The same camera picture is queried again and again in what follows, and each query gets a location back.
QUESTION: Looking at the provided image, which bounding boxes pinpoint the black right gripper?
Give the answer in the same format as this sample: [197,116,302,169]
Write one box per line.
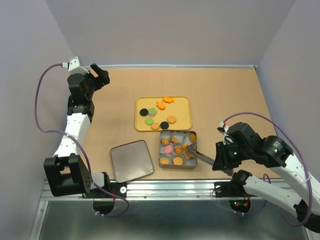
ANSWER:
[211,139,251,171]

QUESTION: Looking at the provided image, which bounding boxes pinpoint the metal serving tongs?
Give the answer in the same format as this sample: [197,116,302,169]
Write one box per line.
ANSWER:
[185,145,215,166]

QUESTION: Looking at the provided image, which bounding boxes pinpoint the gold tin lid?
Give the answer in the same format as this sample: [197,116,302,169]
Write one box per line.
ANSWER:
[110,140,154,183]

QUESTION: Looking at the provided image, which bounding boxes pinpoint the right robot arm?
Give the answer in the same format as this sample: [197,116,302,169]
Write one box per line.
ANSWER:
[212,122,320,233]

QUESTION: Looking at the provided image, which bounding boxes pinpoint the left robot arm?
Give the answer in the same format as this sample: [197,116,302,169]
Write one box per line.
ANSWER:
[43,57,110,197]

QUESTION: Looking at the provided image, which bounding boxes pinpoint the gold square cookie tin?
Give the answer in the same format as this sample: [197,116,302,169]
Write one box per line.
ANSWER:
[158,130,198,170]

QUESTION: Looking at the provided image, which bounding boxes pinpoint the black sandwich cookie left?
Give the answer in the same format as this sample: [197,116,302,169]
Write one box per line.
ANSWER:
[139,108,149,117]

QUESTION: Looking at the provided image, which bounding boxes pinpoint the black sandwich cookie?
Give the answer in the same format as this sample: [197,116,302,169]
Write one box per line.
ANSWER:
[160,121,169,130]
[139,108,149,117]

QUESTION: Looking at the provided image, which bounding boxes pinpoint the green sandwich cookie upper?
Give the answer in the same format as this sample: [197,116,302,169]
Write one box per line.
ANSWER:
[148,107,157,115]

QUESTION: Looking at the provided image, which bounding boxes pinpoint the green sandwich cookie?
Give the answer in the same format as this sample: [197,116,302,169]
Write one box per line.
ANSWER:
[148,107,157,115]
[145,117,154,126]

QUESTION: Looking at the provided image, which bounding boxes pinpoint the dotted round biscuit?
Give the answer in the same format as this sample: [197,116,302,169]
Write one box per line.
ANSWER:
[167,115,177,124]

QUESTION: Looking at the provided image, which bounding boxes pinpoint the orange fish cookie top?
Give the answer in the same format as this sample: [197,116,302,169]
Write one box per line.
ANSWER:
[162,96,174,104]

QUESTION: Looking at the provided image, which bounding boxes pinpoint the yellow cookie tray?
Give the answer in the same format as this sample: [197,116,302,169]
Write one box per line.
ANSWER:
[134,96,193,132]

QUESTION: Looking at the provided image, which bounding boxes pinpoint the flower shaped tan cookie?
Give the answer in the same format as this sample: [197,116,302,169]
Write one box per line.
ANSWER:
[151,122,160,130]

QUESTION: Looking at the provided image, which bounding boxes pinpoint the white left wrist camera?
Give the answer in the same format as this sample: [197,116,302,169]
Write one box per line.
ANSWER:
[61,56,87,75]

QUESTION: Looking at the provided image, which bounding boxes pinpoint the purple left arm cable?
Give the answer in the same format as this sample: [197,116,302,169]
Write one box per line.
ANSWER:
[33,62,130,218]

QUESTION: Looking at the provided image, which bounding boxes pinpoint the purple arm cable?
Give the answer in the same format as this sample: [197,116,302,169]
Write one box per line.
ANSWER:
[219,111,314,227]
[33,62,130,218]

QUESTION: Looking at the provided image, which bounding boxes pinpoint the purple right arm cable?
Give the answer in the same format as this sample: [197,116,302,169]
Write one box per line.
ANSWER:
[219,111,314,227]

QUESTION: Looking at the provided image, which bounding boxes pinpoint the aluminium front rail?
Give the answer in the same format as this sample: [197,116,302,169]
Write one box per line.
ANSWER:
[40,179,293,201]

